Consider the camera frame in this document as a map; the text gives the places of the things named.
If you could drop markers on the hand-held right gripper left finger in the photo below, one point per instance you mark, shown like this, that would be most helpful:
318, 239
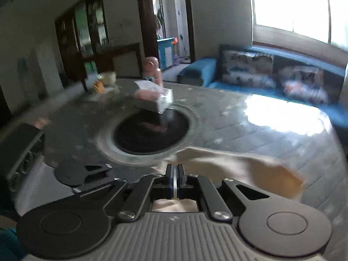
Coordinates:
171, 182

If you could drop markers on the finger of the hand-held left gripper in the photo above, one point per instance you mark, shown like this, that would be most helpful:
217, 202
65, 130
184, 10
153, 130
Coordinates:
92, 176

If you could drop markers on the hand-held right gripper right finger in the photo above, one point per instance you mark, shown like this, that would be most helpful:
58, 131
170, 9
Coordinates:
180, 182

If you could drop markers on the beige garment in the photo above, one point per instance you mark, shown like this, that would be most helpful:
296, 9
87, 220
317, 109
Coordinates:
231, 165

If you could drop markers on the round black hotplate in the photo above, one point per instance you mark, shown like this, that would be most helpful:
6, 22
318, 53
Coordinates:
152, 133

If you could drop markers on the tissue box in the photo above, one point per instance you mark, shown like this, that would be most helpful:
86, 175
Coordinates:
152, 96

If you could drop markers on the yellowish plush toy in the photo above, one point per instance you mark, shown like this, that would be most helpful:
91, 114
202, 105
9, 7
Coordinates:
104, 83

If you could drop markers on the person's teal garment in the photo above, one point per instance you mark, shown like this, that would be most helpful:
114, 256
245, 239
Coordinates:
9, 244

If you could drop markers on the blue sofa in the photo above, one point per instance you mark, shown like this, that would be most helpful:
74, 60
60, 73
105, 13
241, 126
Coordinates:
198, 70

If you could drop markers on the pink figurine toy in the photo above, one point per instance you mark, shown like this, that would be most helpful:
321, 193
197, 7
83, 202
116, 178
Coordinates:
152, 66

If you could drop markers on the dark wooden chair back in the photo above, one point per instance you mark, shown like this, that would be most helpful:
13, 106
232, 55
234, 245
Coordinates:
125, 59

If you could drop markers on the dark wooden display cabinet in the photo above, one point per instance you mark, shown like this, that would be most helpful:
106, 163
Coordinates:
81, 32

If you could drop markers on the small blue cabinet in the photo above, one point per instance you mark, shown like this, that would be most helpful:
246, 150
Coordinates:
165, 53

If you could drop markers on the butterfly print cushion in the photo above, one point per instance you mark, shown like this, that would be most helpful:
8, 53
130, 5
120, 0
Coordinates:
247, 69
304, 84

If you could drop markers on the window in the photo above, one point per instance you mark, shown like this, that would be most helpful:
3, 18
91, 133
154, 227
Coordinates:
288, 2

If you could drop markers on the dark wooden door frame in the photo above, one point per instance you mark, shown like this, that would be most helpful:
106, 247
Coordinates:
144, 16

